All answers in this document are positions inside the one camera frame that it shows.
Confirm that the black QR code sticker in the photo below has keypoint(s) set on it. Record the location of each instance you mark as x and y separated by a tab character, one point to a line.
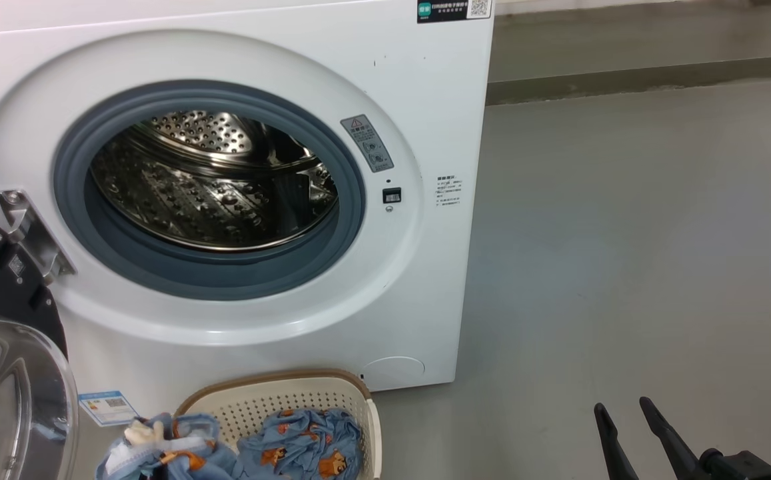
452	10

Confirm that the silver metal door hinge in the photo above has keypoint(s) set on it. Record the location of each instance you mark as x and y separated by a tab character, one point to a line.
35	233

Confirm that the cream perforated laundry basket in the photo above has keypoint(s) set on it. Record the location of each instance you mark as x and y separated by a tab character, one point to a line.
272	400

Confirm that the grey warning label sticker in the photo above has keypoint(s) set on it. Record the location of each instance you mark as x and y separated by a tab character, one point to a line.
368	143

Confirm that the blue energy label sticker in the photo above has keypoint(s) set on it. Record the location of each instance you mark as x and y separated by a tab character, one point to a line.
108	408

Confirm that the white front-load washing machine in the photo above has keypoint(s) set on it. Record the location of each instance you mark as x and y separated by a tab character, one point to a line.
425	280

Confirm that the grey rubber door seal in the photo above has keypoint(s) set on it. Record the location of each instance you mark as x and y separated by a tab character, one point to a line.
158	273

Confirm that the black door latch slot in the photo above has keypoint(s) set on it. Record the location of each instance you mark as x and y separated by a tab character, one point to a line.
392	195

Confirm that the blue bear-print garment white trim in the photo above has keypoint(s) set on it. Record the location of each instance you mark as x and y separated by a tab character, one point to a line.
212	460

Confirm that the round white filter cover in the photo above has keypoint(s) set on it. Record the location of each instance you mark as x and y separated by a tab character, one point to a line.
392	373

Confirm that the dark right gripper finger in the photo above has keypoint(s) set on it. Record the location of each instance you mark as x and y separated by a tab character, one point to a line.
615	453
675	446

